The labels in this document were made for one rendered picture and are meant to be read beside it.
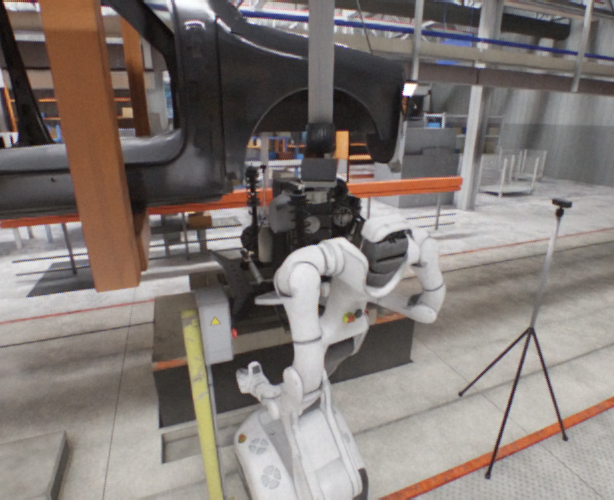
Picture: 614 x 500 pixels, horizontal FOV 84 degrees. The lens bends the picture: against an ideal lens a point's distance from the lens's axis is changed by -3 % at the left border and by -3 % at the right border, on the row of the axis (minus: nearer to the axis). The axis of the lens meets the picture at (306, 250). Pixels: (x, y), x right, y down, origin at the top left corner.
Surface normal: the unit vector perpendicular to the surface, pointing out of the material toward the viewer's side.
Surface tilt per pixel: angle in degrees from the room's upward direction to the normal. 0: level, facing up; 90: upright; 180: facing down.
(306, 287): 78
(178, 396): 90
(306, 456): 47
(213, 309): 90
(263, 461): 38
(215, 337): 90
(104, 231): 90
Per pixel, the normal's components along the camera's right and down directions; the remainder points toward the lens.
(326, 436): 0.35, -0.50
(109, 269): 0.35, 0.32
